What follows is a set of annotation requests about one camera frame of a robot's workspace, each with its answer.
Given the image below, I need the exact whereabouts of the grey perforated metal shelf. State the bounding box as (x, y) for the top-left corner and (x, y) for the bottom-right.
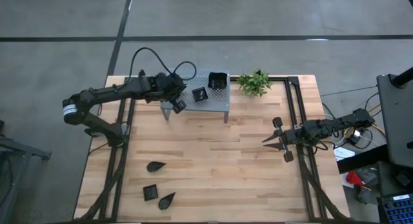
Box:
(160, 68), (231, 124)

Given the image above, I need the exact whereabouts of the grey cart panel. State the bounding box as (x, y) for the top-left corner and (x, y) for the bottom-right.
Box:
(376, 74), (413, 168)

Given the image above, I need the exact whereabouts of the grey cloth bundle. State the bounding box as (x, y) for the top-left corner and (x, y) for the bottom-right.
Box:
(354, 167), (381, 205)

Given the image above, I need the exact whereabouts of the grey metal stand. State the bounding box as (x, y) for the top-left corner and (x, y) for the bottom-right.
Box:
(0, 119), (52, 224)

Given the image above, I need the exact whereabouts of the white paper sheet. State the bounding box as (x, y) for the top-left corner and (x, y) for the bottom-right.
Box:
(334, 147), (356, 162)

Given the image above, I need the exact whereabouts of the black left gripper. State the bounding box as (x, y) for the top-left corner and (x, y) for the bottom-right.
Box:
(154, 74), (188, 114)

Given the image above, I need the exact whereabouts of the red object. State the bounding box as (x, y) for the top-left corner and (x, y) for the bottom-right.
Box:
(345, 171), (365, 188)

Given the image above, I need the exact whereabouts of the black power adapter box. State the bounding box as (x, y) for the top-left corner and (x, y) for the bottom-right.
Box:
(345, 128), (365, 146)

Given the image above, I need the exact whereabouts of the black beam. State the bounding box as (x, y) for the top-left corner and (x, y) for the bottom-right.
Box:
(337, 145), (390, 175)

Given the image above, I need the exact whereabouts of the backlit computer keyboard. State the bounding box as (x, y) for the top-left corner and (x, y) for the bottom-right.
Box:
(377, 194), (413, 224)

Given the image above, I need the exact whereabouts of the black pole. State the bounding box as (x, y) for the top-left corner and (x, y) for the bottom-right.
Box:
(390, 67), (413, 88)

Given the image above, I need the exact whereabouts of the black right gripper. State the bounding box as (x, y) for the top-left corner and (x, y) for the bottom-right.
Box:
(261, 116), (312, 163)

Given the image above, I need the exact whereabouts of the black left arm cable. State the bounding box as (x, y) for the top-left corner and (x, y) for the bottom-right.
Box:
(128, 46), (197, 88)

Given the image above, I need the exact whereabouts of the green plant in white pot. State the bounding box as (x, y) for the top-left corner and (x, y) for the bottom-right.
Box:
(237, 69), (273, 97)

